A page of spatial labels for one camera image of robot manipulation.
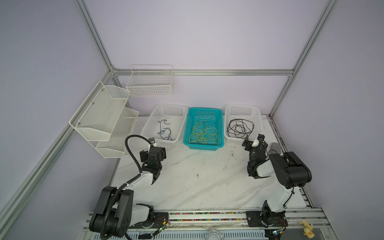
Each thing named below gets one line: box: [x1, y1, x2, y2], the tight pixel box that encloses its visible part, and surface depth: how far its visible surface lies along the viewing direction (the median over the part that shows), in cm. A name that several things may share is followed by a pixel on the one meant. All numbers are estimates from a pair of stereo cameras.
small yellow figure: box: [299, 221, 315, 239], surface depth 71 cm
